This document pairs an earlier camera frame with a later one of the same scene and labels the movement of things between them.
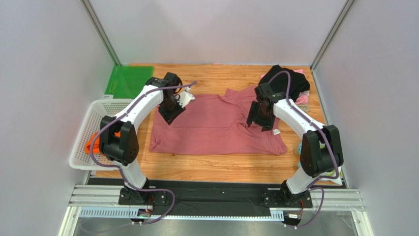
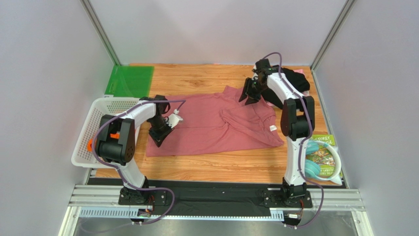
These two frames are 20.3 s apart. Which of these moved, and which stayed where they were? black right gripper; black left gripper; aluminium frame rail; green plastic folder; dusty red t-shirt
Moved: black right gripper; black left gripper
Stayed: dusty red t-shirt; green plastic folder; aluminium frame rail
